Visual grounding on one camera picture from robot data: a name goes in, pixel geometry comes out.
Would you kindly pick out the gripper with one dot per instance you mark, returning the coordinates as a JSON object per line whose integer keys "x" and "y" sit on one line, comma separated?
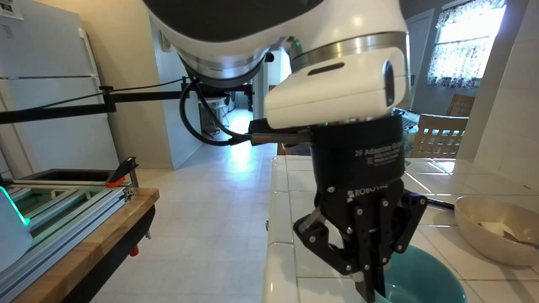
{"x": 358, "y": 168}

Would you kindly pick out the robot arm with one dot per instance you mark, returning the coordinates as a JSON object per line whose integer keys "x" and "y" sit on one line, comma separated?
{"x": 337, "y": 25}

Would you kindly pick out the teal bowl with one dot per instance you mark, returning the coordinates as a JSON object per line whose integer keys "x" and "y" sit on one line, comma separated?
{"x": 421, "y": 282}

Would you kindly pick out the beige bowl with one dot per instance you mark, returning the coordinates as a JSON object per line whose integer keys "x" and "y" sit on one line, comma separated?
{"x": 476, "y": 244}

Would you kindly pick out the laptop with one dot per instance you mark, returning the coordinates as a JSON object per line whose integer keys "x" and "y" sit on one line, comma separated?
{"x": 408, "y": 120}

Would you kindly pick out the wooden chair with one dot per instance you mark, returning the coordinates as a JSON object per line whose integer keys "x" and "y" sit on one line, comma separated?
{"x": 461, "y": 105}
{"x": 438, "y": 136}

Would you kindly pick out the white door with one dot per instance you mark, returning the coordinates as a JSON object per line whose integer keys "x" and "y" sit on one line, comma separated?
{"x": 419, "y": 59}

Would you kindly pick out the window with floral curtain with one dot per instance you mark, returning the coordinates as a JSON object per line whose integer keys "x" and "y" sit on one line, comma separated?
{"x": 463, "y": 46}

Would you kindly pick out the orange and black clamp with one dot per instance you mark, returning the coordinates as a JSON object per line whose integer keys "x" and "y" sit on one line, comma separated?
{"x": 122, "y": 170}

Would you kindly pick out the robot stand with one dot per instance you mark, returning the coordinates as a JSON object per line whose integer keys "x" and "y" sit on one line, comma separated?
{"x": 84, "y": 235}

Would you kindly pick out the white refrigerator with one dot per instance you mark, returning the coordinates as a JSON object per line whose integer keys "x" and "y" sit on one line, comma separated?
{"x": 50, "y": 105}

